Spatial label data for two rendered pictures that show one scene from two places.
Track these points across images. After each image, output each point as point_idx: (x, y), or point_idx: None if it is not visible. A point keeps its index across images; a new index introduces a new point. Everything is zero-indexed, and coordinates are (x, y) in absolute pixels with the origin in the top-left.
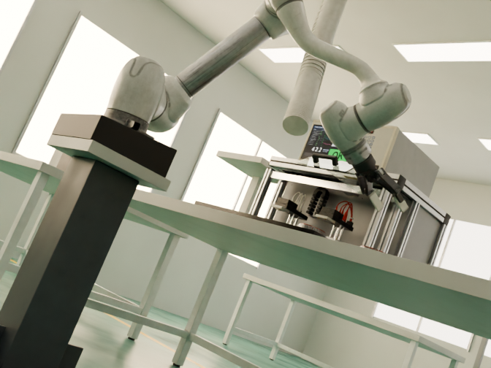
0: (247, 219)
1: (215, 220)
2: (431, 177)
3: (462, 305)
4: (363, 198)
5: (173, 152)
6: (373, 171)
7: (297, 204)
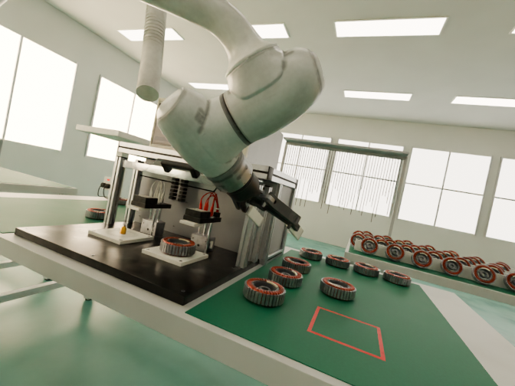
0: (80, 275)
1: (37, 270)
2: (279, 145)
3: None
4: None
5: None
6: (259, 197)
7: (157, 198)
